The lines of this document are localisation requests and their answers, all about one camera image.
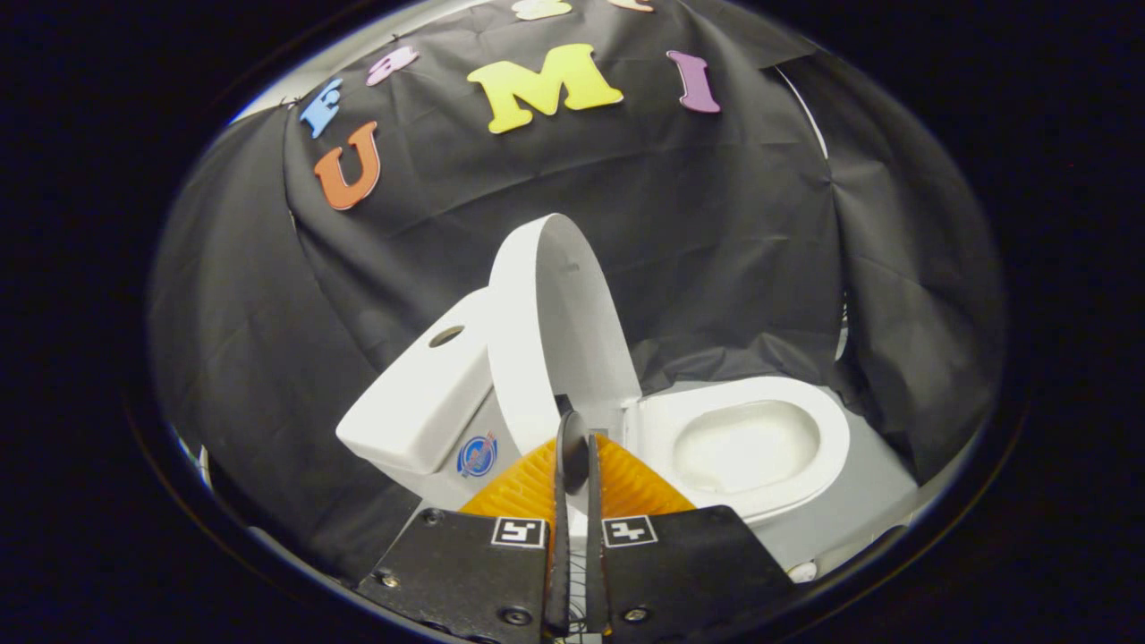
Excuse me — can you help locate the white toilet lid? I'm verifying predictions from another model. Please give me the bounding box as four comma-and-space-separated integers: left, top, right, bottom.
488, 213, 643, 493

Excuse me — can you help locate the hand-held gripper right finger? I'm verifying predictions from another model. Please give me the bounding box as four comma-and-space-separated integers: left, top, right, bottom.
586, 432, 793, 638

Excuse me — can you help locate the black backdrop cloth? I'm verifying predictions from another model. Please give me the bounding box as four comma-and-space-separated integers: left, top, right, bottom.
148, 0, 1010, 582

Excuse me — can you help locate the white toilet with tank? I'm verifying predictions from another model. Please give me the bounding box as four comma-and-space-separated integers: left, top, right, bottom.
335, 286, 851, 538

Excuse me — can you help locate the white toilet seat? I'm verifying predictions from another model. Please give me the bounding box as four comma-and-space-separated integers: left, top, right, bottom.
622, 376, 851, 524

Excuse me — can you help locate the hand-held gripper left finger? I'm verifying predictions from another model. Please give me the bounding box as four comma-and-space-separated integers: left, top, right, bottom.
358, 436, 572, 640

